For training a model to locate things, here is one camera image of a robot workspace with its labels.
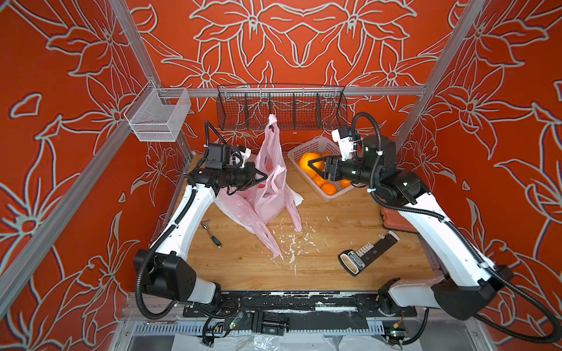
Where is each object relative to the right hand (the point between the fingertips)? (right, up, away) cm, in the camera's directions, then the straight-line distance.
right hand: (316, 157), depth 64 cm
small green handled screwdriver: (-38, -32, +24) cm, 55 cm away
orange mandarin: (+12, -12, +33) cm, 37 cm away
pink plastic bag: (-18, -16, +6) cm, 25 cm away
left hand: (-15, -5, +10) cm, 19 cm away
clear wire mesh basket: (-65, +22, +30) cm, 75 cm away
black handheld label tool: (+18, -39, +18) cm, 46 cm away
